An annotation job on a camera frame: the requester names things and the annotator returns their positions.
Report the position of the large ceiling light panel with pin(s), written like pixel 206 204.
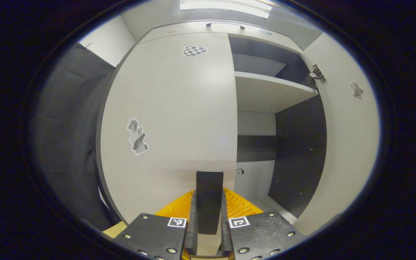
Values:
pixel 226 7

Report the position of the grey double-door shoe cabinet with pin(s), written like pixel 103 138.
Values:
pixel 298 144

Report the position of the metal door hinge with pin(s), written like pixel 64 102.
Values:
pixel 316 73

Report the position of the grey cabinet drawer front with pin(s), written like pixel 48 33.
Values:
pixel 193 28

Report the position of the black backdrop cloth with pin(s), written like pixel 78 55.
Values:
pixel 67 126

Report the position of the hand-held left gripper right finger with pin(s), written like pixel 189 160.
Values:
pixel 225 231

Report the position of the grey cabinet door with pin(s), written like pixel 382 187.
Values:
pixel 349 144
pixel 175 108

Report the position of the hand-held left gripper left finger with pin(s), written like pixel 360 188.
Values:
pixel 192 231

